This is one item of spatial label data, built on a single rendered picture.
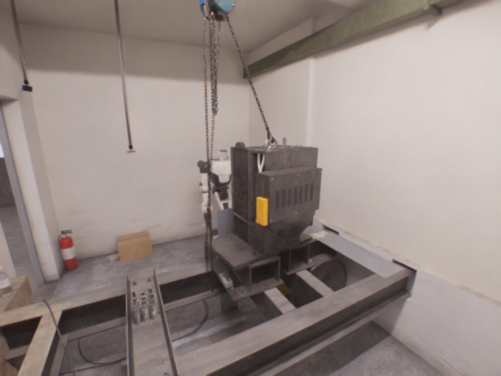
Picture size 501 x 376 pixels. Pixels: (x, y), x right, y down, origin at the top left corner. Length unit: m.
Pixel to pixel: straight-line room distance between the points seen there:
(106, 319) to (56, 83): 2.71
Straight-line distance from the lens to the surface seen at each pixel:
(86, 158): 3.66
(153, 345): 1.52
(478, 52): 2.08
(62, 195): 3.79
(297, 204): 1.54
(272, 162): 1.49
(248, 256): 1.65
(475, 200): 2.03
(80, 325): 2.14
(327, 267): 2.32
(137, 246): 3.60
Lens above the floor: 1.75
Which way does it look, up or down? 14 degrees down
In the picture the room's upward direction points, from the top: straight up
